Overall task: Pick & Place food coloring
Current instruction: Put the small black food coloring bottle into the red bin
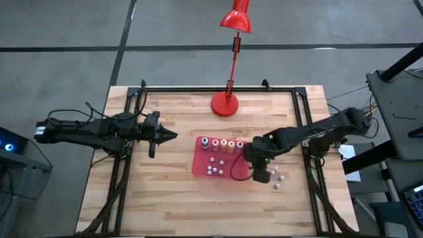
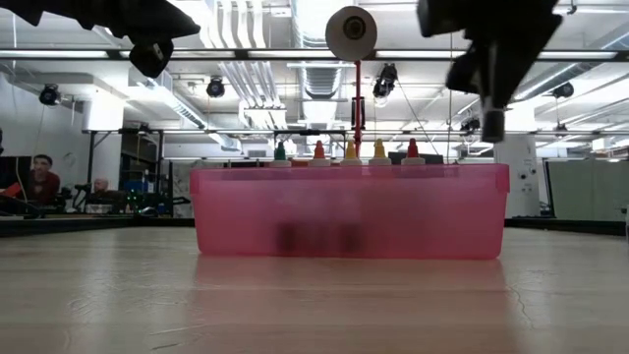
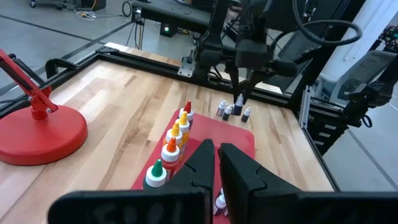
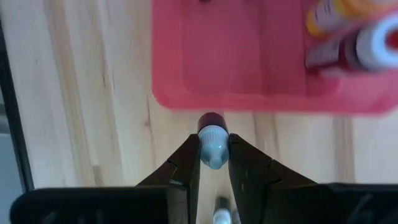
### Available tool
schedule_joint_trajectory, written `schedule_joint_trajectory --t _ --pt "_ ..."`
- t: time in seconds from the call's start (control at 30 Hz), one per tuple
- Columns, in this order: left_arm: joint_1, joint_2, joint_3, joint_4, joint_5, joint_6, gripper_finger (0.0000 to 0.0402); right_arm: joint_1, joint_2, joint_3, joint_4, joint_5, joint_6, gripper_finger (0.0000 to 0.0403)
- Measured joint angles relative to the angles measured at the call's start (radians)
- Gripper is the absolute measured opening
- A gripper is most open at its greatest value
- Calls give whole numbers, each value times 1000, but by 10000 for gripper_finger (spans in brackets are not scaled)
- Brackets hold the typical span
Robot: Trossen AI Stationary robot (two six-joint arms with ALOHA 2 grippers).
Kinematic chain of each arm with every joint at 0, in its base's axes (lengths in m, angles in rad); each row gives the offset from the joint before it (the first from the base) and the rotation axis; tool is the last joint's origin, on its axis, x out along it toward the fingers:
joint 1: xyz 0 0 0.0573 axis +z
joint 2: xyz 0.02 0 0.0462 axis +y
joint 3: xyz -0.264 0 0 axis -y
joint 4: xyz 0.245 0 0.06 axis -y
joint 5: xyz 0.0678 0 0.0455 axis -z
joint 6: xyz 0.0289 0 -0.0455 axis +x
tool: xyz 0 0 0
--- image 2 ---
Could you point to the black computer monitor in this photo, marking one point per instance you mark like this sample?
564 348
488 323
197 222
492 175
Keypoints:
15 172

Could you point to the black background rig frame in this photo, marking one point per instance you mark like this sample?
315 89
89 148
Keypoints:
92 157

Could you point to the green food coloring bottle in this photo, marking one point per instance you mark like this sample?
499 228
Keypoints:
280 151

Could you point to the yellow food coloring bottle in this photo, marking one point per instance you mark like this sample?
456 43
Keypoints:
351 150
379 149

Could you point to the red food coloring bottle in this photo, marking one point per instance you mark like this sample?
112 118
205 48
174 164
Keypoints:
413 147

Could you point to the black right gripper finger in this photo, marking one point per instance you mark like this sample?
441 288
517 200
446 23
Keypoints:
521 59
464 71

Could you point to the green partition panel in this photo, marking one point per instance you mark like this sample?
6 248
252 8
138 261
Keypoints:
580 182

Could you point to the pink translucent plastic bin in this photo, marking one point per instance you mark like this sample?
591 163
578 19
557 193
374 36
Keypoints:
344 206

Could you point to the dark shelving unit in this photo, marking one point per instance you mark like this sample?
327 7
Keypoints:
142 162

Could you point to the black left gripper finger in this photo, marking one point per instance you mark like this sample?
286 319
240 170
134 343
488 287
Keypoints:
151 58
152 22

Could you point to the orange food coloring bottle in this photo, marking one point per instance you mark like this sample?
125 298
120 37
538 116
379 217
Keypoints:
319 150

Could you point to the person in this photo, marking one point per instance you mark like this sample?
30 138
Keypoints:
43 179
101 186

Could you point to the red desk lamp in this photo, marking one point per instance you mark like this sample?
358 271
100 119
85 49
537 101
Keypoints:
358 123

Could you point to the black ceiling spotlight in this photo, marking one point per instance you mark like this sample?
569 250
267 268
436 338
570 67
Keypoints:
471 124
562 90
384 83
49 93
215 87

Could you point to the dark computer monitor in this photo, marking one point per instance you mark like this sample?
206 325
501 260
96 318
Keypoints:
432 158

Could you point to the long ceiling light bar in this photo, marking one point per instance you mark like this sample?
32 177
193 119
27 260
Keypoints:
295 54

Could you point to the white column device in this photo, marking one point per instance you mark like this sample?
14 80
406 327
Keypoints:
516 172

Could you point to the black background robot arm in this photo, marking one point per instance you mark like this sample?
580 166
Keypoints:
74 196

